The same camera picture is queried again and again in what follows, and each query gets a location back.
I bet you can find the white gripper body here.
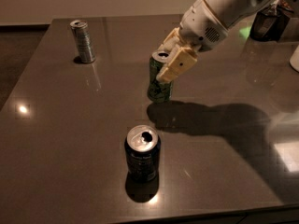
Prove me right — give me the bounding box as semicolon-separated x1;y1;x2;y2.
178;0;228;52

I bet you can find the dark blue pepsi can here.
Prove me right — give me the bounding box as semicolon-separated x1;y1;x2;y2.
124;125;161;183

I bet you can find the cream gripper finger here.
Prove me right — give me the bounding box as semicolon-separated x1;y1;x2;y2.
156;45;197;83
158;28;180;53

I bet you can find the tall silver can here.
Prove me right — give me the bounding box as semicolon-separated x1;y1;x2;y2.
70;20;95;63

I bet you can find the green soda can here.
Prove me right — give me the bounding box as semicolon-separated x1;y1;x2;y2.
147;50;173;103

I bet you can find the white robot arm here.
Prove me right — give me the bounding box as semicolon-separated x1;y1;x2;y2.
156;0;299;83

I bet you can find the black snack bag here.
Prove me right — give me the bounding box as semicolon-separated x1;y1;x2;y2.
249;0;295;42

